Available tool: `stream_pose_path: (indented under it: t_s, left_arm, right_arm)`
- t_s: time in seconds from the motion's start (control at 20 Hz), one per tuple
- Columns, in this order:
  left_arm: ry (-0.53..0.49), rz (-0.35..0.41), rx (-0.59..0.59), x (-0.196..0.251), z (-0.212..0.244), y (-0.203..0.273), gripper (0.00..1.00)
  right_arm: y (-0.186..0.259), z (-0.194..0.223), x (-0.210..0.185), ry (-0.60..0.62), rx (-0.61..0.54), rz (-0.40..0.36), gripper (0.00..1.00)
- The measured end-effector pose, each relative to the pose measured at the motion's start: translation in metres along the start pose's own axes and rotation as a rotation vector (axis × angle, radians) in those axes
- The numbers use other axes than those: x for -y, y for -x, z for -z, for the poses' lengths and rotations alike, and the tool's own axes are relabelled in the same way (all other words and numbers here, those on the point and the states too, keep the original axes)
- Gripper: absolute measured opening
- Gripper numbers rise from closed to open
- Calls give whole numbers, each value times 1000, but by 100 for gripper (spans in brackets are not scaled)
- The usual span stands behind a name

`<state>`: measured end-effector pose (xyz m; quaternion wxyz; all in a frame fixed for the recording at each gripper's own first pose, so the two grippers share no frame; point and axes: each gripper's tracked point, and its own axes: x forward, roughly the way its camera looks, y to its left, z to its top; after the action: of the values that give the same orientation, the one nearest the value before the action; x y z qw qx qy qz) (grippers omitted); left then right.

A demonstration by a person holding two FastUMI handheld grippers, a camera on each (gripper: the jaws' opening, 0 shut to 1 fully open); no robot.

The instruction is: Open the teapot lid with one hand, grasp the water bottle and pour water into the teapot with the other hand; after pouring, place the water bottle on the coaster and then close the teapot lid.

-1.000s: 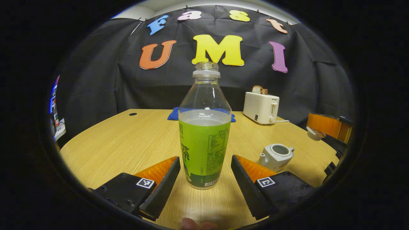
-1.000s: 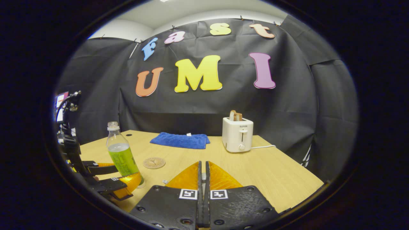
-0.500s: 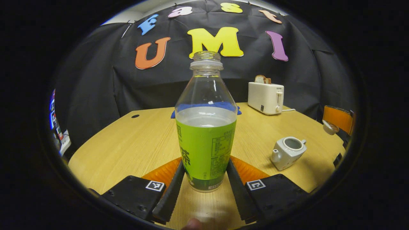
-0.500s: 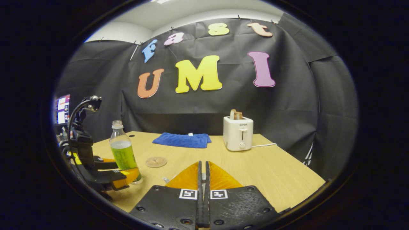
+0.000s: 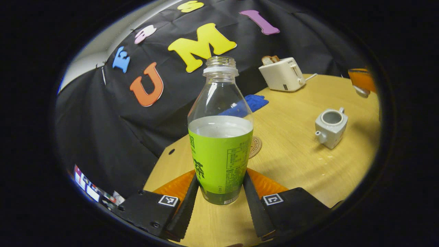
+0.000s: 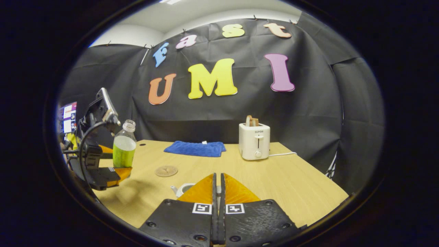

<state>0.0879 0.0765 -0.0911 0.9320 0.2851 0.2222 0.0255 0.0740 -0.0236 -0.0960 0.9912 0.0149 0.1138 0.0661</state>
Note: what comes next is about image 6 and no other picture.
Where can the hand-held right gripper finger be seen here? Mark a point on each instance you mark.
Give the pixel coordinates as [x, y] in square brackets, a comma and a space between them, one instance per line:
[214, 223]
[222, 223]

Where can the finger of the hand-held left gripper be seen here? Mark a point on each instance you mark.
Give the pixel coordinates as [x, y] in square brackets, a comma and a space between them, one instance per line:
[123, 173]
[106, 150]

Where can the green label water bottle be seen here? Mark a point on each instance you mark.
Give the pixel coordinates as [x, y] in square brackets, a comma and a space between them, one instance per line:
[124, 151]

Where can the white teacup lid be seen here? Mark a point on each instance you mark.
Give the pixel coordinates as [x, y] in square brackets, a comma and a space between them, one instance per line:
[218, 189]

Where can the round wooden coaster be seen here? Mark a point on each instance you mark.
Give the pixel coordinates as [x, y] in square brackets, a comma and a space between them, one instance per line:
[166, 171]

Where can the white teacup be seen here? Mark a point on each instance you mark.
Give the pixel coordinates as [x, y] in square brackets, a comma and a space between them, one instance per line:
[183, 188]

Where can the computer monitor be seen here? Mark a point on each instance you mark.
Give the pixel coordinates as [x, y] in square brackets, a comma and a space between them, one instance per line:
[68, 118]

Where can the blue cloth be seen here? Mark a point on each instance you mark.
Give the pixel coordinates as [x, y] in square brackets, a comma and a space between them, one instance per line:
[195, 149]

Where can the white toaster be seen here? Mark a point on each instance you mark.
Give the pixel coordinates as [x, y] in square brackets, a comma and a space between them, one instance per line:
[253, 144]

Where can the bread slice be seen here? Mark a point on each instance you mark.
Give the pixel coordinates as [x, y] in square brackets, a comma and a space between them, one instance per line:
[252, 120]

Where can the white metal stand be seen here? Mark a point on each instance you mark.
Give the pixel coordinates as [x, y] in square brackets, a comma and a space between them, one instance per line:
[332, 168]

